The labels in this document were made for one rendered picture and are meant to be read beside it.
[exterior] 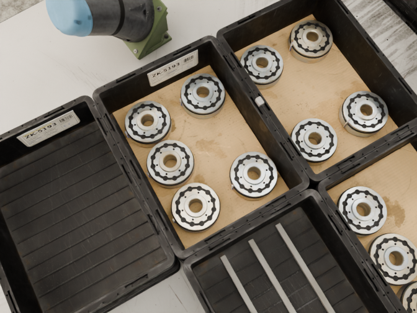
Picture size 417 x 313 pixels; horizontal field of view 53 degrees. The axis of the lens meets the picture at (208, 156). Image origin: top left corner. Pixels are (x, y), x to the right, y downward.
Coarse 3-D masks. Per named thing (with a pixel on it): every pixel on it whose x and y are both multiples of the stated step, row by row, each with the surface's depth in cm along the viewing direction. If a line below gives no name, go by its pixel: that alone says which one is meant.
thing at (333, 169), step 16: (288, 0) 95; (336, 0) 95; (256, 16) 93; (352, 16) 93; (224, 32) 92; (224, 48) 91; (240, 64) 89; (384, 64) 90; (400, 80) 89; (256, 96) 87; (416, 96) 87; (272, 112) 86; (400, 128) 85; (288, 144) 84; (384, 144) 84; (304, 160) 83; (352, 160) 83; (320, 176) 82
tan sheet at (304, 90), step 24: (288, 48) 102; (336, 48) 102; (288, 72) 100; (312, 72) 100; (336, 72) 100; (264, 96) 98; (288, 96) 98; (312, 96) 98; (336, 96) 98; (288, 120) 96; (336, 120) 96; (360, 144) 94; (312, 168) 93
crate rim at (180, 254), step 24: (192, 48) 91; (216, 48) 91; (144, 72) 89; (96, 96) 87; (264, 120) 85; (120, 144) 84; (144, 192) 80; (288, 192) 81; (168, 240) 78; (216, 240) 78
